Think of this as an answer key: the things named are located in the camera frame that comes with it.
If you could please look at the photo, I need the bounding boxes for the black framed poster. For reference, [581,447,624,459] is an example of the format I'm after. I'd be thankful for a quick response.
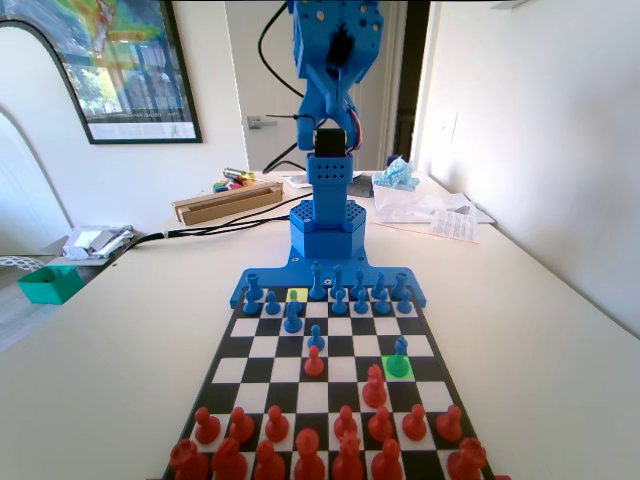
[0,0,204,145]

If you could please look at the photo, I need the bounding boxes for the long cardboard box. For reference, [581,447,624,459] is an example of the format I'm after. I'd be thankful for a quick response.
[171,180,285,226]

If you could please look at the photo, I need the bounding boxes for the white arched panel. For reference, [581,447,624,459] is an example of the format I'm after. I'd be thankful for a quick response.
[0,18,94,256]

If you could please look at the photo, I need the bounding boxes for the dark grey notebook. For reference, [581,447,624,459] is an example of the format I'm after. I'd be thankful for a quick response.
[349,172,377,199]

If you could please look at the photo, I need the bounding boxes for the clear plastic bag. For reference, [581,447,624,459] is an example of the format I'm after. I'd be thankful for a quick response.
[372,182,496,226]

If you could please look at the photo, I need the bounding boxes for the red bishop chess piece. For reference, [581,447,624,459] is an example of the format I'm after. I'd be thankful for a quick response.
[370,438,404,480]
[253,439,289,480]

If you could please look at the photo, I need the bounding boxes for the blue king chess piece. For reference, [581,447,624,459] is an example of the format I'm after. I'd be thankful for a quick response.
[308,259,325,301]

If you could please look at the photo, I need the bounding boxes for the black and white chessboard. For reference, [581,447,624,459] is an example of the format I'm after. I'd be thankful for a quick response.
[162,284,496,480]

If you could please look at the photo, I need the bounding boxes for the blue and white crumpled cloth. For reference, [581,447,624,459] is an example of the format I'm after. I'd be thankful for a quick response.
[372,153,421,194]

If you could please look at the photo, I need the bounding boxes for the white door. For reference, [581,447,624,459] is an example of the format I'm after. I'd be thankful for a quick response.
[224,0,405,174]

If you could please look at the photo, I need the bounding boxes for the printed paper sheet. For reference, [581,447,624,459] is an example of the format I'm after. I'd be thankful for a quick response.
[428,208,481,245]

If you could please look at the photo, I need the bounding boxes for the red rook chess piece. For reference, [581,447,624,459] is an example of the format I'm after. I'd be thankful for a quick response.
[169,438,211,480]
[446,437,489,479]

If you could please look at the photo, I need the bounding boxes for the black cable bundle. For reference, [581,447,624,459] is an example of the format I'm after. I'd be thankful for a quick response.
[107,199,301,261]

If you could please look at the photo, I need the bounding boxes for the red king chess piece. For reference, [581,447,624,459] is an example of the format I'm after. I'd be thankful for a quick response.
[293,428,327,480]

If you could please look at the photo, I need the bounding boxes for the group of blue chess pieces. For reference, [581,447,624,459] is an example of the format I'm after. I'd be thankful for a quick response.
[228,254,430,310]

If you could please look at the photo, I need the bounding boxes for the coloured marker set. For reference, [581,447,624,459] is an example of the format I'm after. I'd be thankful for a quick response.
[212,178,261,195]

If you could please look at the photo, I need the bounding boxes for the red pawn chess piece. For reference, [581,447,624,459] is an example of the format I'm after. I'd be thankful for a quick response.
[333,404,360,441]
[367,405,395,444]
[228,406,255,444]
[402,403,429,442]
[302,346,325,377]
[263,404,291,444]
[434,404,464,444]
[193,406,221,445]

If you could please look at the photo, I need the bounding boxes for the red and white servo wires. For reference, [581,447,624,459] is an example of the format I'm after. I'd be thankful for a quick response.
[347,102,365,151]

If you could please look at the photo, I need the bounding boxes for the green plastic box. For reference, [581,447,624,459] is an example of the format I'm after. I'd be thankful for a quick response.
[17,264,85,305]

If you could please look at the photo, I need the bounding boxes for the red queen chess piece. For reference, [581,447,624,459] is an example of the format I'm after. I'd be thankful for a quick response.
[332,430,366,480]

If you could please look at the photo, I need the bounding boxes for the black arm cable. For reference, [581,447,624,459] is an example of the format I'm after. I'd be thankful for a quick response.
[258,4,307,174]

